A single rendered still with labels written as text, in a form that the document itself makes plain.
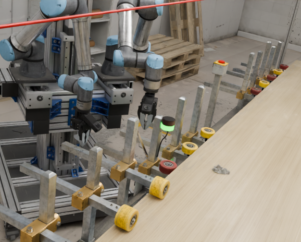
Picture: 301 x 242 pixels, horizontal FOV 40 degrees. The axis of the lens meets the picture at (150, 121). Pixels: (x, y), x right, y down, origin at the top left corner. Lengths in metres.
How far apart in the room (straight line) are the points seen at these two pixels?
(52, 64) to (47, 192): 1.42
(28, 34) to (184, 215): 1.18
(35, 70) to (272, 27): 8.01
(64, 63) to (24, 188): 0.90
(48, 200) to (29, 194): 1.51
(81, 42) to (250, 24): 8.18
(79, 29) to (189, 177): 0.91
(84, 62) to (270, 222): 1.17
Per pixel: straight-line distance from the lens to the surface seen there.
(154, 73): 1.88
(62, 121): 2.57
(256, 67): 3.51
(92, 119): 2.07
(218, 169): 1.97
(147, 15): 2.26
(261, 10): 10.01
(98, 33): 5.27
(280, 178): 2.07
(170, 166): 1.91
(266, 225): 1.71
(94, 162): 1.50
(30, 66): 2.41
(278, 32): 9.92
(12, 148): 3.38
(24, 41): 2.23
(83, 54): 2.15
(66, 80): 2.08
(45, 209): 1.37
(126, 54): 1.96
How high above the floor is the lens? 1.85
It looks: 24 degrees down
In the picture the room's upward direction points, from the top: 9 degrees clockwise
